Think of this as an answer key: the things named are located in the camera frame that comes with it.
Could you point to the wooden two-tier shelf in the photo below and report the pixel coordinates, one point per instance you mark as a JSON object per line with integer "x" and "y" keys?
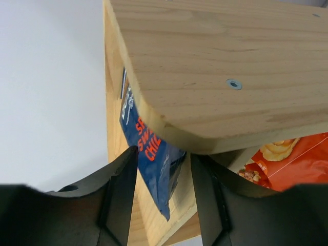
{"x": 214, "y": 78}

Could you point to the blue Burts chilli bag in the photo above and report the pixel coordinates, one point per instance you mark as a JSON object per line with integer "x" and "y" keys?
{"x": 159, "y": 162}

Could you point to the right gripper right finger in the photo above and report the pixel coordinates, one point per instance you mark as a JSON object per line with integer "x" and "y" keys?
{"x": 235, "y": 211}

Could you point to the cassava chips bag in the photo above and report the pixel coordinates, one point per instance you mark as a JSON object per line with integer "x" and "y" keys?
{"x": 283, "y": 164}

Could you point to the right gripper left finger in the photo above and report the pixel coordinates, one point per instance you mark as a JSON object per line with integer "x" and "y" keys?
{"x": 95, "y": 210}

